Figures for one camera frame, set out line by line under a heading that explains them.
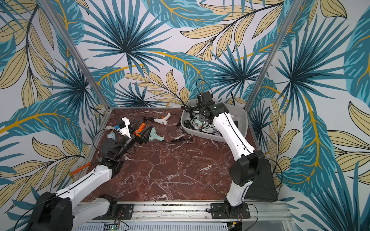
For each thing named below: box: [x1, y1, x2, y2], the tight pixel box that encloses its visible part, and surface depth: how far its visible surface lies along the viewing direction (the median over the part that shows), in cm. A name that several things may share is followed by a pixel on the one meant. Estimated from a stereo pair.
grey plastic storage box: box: [180, 99, 248, 143], surface depth 77 cm
